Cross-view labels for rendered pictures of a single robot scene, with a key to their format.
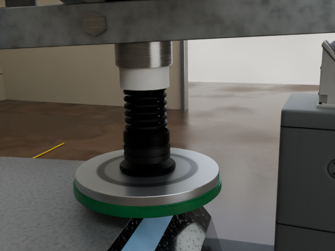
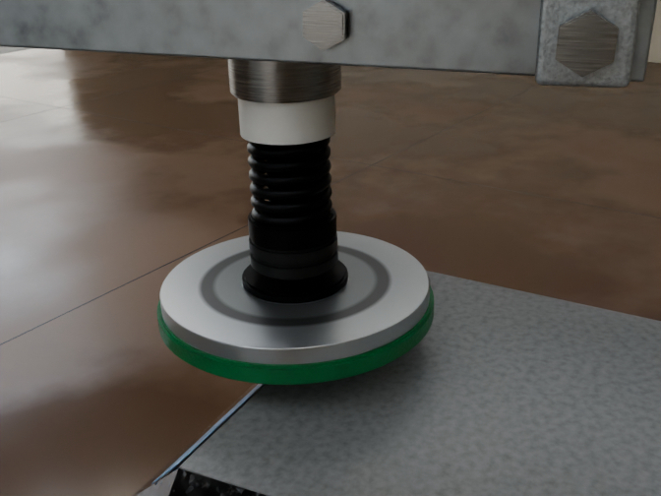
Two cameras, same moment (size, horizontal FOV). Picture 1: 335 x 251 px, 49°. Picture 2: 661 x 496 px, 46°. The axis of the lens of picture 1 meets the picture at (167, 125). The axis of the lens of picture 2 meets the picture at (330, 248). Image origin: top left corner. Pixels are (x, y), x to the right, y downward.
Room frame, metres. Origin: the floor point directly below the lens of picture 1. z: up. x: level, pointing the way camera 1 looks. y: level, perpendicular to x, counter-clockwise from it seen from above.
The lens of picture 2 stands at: (1.06, 0.19, 1.18)
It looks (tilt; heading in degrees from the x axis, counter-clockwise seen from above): 24 degrees down; 193
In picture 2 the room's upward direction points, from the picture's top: 2 degrees counter-clockwise
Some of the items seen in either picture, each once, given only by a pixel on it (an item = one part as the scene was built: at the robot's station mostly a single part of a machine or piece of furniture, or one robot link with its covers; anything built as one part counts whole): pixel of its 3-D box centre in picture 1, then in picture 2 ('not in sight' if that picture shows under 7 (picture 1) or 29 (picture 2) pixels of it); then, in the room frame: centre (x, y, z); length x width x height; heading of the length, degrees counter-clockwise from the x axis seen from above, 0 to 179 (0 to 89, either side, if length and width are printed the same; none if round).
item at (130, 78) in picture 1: (144, 74); (286, 108); (0.52, 0.03, 1.04); 0.07 x 0.07 x 0.04
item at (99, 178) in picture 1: (147, 171); (295, 286); (0.52, 0.03, 0.90); 0.21 x 0.21 x 0.01
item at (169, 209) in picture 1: (147, 173); (295, 290); (0.52, 0.03, 0.90); 0.22 x 0.22 x 0.04
